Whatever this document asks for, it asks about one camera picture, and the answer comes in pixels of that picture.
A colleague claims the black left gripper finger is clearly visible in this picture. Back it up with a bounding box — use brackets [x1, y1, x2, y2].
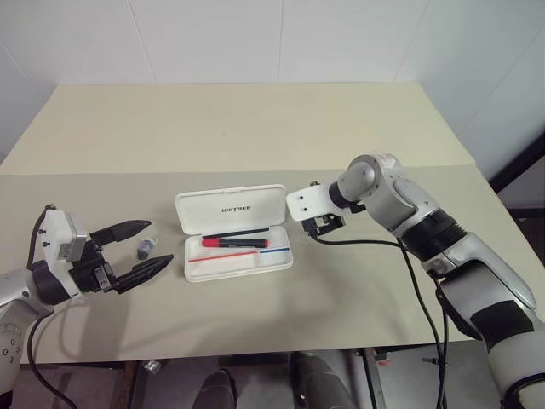
[114, 253, 175, 296]
[89, 219, 152, 247]

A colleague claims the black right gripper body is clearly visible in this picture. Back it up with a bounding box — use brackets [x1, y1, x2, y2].
[300, 212, 347, 239]

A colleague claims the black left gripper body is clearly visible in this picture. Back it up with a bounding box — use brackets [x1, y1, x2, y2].
[69, 237, 124, 296]

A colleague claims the red marker with black barrel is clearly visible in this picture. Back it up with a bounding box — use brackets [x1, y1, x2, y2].
[200, 237, 270, 250]

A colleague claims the thin red and blue pencil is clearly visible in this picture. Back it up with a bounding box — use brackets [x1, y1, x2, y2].
[187, 245, 291, 263]

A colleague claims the white open pencil case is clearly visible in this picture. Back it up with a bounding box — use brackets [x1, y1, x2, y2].
[174, 183, 295, 284]

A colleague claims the small grey blue cap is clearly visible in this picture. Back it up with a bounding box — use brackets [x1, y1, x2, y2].
[135, 238, 158, 262]

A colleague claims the thin black pen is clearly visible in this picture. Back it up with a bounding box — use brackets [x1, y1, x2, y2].
[201, 226, 272, 239]

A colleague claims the dark grey rounded shape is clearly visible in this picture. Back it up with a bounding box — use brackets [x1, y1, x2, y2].
[290, 350, 358, 409]

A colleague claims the metal table leg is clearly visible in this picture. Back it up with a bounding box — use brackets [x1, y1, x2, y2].
[360, 347, 387, 409]

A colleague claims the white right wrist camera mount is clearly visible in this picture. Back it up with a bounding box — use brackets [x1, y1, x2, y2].
[285, 181, 348, 223]

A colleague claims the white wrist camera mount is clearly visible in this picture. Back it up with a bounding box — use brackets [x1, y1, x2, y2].
[36, 205, 93, 300]
[285, 181, 348, 223]

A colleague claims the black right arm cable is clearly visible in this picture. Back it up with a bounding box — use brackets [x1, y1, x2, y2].
[307, 228, 453, 409]

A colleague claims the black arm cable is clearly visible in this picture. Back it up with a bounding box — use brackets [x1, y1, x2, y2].
[23, 205, 77, 409]
[307, 228, 453, 409]

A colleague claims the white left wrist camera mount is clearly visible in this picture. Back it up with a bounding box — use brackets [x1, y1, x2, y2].
[36, 205, 93, 300]

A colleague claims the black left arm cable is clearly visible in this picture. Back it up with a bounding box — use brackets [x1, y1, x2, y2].
[23, 205, 77, 409]

